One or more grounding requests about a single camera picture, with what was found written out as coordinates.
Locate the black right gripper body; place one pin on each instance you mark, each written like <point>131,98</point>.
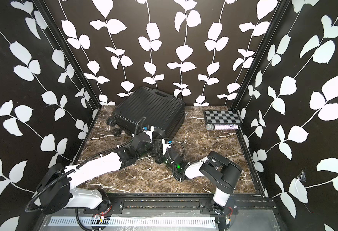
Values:
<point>165,160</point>

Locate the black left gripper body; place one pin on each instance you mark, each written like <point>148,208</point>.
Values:
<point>149,147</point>

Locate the black hard-shell suitcase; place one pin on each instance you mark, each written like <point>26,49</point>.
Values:
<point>151,108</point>

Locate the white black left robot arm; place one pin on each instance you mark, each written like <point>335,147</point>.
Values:
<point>59,188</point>

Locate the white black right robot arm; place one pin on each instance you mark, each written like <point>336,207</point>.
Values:
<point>222,172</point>

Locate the purple glitter cylinder bottle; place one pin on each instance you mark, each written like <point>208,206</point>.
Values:
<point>221,127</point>

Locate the black white checkerboard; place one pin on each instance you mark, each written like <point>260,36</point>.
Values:
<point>221,117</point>

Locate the white slotted cable duct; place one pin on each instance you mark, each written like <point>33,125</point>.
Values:
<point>199,222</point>

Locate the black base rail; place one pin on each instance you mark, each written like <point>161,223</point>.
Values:
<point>121,202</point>

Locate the black corner frame post left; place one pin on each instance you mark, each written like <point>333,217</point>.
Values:
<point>66,49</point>

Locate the black corner frame post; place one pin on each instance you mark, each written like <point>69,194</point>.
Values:
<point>66,49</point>
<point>278,15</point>

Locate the black corner frame post right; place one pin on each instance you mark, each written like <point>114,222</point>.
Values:
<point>278,15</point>

